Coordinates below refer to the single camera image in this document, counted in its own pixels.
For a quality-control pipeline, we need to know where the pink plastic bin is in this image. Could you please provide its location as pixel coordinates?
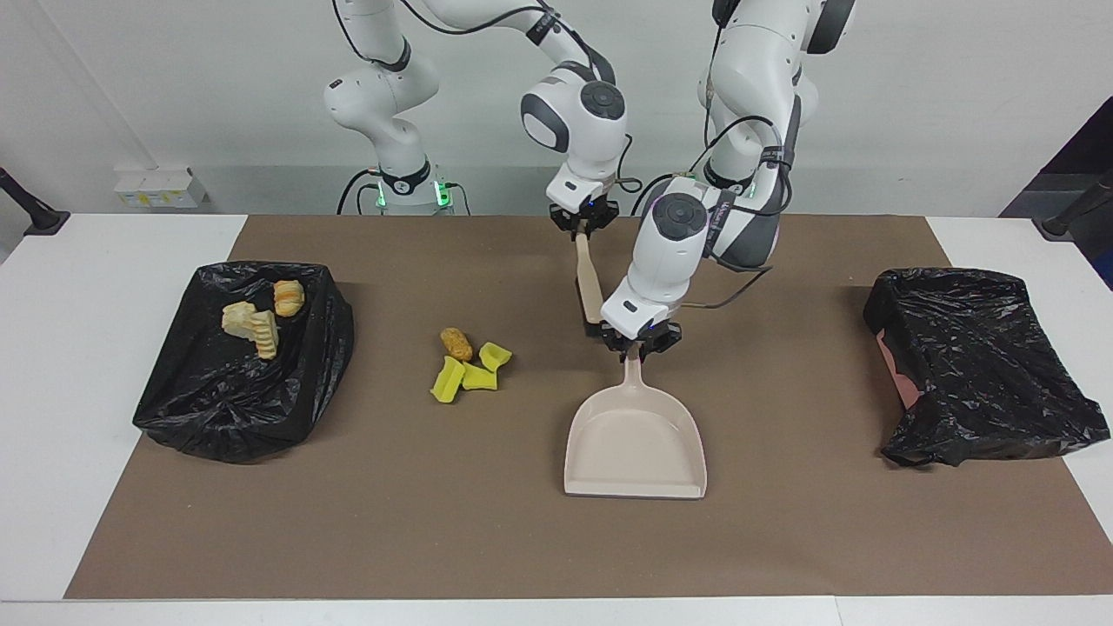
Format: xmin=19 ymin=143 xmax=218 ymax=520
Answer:
xmin=876 ymin=329 xmax=924 ymax=411

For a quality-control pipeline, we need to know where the black base cable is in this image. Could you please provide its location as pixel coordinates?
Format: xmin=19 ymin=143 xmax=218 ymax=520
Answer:
xmin=337 ymin=168 xmax=383 ymax=216
xmin=637 ymin=172 xmax=677 ymax=217

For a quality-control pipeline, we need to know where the black trash bag bin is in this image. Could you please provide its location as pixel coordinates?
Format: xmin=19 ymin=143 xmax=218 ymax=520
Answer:
xmin=132 ymin=260 xmax=357 ymax=464

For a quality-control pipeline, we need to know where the black bag over pink bin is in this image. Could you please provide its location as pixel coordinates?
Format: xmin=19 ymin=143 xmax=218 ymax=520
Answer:
xmin=862 ymin=267 xmax=1112 ymax=470

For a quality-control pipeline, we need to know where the dark panel furniture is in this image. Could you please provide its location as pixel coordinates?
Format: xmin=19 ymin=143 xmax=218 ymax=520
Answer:
xmin=998 ymin=94 xmax=1113 ymax=290

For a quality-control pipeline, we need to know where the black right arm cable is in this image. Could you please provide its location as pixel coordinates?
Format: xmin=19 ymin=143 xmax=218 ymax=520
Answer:
xmin=334 ymin=0 xmax=645 ymax=194

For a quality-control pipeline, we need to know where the white wall socket box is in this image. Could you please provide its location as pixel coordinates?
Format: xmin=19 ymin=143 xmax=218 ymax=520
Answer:
xmin=114 ymin=164 xmax=210 ymax=210

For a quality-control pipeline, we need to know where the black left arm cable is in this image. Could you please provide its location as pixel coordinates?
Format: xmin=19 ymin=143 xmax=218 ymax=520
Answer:
xmin=682 ymin=0 xmax=797 ymax=310

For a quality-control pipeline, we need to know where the beige plastic dustpan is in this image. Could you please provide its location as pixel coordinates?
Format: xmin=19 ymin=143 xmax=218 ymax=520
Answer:
xmin=563 ymin=351 xmax=709 ymax=502

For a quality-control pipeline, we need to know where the brown table mat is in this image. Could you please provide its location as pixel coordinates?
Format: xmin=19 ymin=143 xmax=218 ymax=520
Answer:
xmin=65 ymin=215 xmax=1113 ymax=600

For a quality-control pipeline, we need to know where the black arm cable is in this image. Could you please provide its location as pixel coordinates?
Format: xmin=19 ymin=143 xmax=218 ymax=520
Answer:
xmin=682 ymin=0 xmax=797 ymax=310
xmin=334 ymin=0 xmax=645 ymax=194

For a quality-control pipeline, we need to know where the beige brush with black bristles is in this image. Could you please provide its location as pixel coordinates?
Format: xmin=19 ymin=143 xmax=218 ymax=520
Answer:
xmin=573 ymin=230 xmax=608 ymax=338

